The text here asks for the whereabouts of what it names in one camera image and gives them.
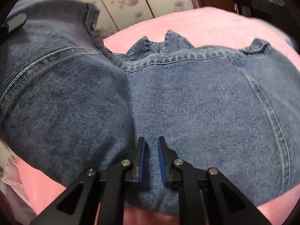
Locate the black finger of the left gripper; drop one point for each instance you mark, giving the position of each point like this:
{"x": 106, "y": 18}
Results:
{"x": 12, "y": 25}

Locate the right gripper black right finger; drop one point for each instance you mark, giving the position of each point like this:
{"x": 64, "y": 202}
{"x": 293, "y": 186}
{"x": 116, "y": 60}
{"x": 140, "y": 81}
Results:
{"x": 205, "y": 196}

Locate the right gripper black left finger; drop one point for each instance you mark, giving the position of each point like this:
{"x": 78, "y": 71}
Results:
{"x": 97, "y": 197}

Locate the blue denim jeans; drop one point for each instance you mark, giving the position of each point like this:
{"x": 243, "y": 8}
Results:
{"x": 69, "y": 104}

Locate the pink bed blanket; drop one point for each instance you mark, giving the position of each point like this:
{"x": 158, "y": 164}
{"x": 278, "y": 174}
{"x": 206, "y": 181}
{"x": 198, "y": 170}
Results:
{"x": 201, "y": 27}

